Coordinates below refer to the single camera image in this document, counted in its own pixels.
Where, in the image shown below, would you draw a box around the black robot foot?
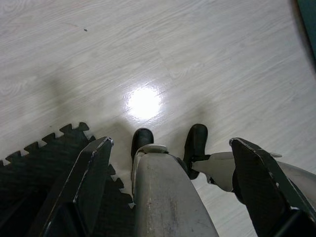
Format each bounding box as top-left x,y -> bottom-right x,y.
130,127 -> 154,160
184,123 -> 208,180

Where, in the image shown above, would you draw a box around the silver robot left leg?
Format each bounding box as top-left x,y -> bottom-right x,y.
132,144 -> 218,237

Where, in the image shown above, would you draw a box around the black robot left foot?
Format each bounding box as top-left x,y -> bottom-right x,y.
130,127 -> 154,160

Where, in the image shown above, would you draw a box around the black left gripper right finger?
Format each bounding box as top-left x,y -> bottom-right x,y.
229,137 -> 316,237

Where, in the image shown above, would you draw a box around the black robot right foot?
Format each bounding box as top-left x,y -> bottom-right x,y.
184,123 -> 208,180

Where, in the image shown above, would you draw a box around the black foam puzzle mat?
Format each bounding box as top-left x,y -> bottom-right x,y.
0,121 -> 136,237

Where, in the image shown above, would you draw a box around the silver robot right leg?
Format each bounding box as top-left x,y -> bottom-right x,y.
191,151 -> 316,213

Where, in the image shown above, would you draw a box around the silver robot leg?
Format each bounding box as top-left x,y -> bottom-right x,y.
191,151 -> 316,213
132,144 -> 218,237

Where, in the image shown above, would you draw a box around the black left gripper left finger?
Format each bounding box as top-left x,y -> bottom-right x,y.
26,136 -> 114,237

